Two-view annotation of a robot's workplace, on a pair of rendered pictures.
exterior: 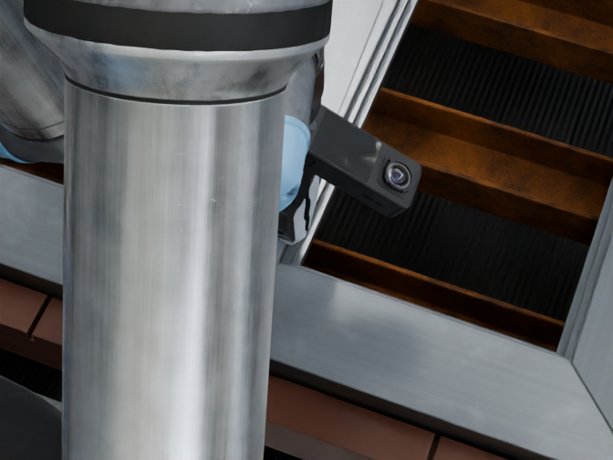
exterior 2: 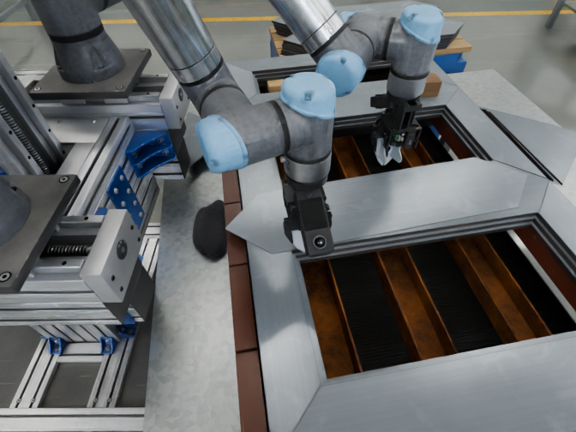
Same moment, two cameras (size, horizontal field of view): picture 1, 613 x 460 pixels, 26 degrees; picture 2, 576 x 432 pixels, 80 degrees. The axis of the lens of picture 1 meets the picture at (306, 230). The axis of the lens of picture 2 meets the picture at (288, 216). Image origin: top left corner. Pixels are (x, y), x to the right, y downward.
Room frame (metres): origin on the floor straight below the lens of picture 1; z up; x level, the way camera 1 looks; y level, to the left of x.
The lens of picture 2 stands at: (0.36, -0.33, 1.44)
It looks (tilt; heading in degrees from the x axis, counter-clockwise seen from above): 49 degrees down; 60
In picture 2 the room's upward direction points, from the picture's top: 2 degrees counter-clockwise
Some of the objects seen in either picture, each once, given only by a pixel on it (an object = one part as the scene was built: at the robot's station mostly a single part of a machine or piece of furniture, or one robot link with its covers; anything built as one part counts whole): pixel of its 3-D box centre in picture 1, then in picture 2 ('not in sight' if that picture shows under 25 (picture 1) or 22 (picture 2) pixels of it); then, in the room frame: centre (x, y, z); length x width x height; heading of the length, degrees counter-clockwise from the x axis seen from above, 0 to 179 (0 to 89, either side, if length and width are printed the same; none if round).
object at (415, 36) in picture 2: not in sight; (414, 42); (0.90, 0.12, 1.16); 0.09 x 0.08 x 0.11; 126
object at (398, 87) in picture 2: not in sight; (407, 81); (0.91, 0.12, 1.08); 0.08 x 0.08 x 0.05
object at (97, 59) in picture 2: not in sight; (84, 47); (0.37, 0.63, 1.09); 0.15 x 0.15 x 0.10
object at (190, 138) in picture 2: not in sight; (202, 136); (0.61, 0.70, 0.70); 0.39 x 0.12 x 0.04; 69
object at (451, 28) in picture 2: not in sight; (365, 28); (1.46, 0.87, 0.82); 0.80 x 0.40 x 0.06; 159
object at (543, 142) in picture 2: not in sight; (537, 135); (1.47, 0.04, 0.77); 0.45 x 0.20 x 0.04; 69
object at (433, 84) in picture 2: not in sight; (417, 85); (1.22, 0.33, 0.87); 0.12 x 0.06 x 0.05; 153
